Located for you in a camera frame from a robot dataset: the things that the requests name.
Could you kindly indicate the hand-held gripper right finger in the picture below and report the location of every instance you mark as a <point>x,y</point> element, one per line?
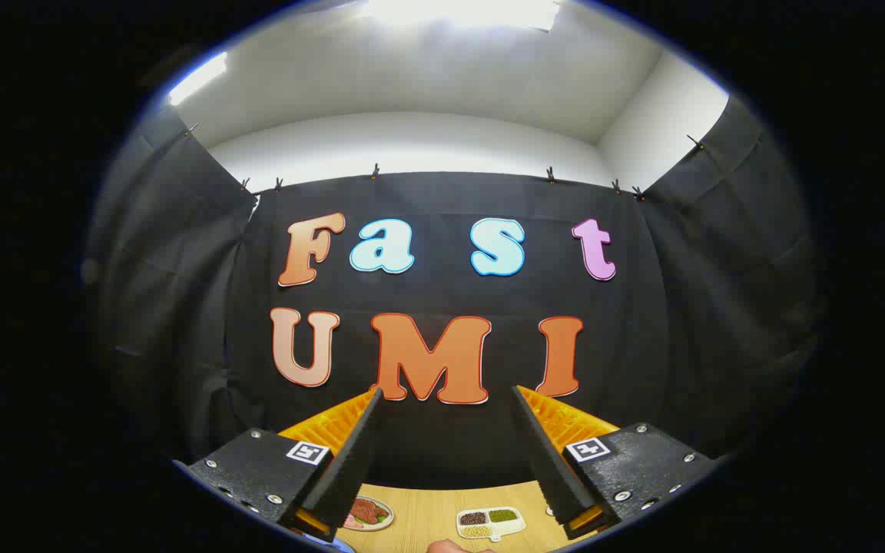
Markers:
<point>546,468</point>

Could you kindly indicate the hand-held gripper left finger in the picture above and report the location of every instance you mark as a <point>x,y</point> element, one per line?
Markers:
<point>350,468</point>

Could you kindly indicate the brown meat slices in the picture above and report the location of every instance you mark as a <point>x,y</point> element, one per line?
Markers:
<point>366,511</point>

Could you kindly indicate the pink ham slices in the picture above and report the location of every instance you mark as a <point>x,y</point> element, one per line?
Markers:
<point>352,523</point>

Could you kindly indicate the white oval food plate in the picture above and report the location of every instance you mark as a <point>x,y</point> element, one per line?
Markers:
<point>386,516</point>

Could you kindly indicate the heap of green beans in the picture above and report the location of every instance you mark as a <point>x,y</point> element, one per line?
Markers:
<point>502,516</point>

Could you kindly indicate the white divided tray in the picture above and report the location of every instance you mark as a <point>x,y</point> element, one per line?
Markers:
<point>508,530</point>

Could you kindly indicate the heap of dark red beans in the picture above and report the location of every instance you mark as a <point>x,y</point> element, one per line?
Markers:
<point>472,518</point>

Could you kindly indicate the heap of yellow soybeans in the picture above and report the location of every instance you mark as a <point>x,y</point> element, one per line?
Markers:
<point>475,531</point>

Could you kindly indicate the black backdrop cloth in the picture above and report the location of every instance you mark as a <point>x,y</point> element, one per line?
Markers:
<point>181,307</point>

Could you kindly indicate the row of black cloth clips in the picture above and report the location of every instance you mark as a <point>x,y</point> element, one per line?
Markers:
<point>374,172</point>

